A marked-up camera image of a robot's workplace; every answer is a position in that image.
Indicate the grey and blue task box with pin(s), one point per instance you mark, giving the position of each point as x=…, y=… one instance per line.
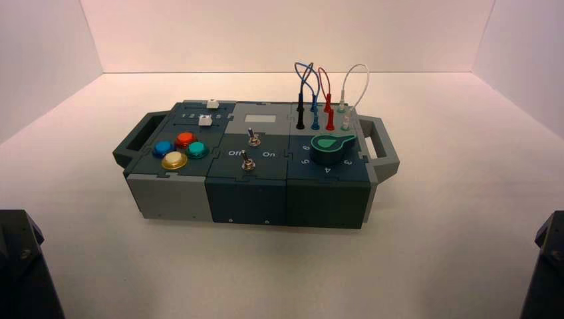
x=246, y=198

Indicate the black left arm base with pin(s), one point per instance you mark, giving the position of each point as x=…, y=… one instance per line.
x=22, y=273

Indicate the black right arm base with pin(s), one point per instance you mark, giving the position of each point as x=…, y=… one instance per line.
x=548, y=273

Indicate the green rotary knob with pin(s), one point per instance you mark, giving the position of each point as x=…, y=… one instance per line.
x=328, y=152

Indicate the teal push button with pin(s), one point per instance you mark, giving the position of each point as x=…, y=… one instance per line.
x=197, y=149

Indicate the white slider knob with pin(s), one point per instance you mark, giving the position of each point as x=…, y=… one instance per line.
x=213, y=104
x=205, y=120

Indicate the orange push button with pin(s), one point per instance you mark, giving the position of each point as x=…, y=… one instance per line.
x=185, y=139

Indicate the yellow push button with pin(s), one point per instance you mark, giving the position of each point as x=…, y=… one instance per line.
x=174, y=160

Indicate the blue push button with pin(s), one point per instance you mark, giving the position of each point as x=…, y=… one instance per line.
x=163, y=149

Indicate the metal toggle switch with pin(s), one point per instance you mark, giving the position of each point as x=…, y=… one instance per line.
x=253, y=138
x=248, y=164

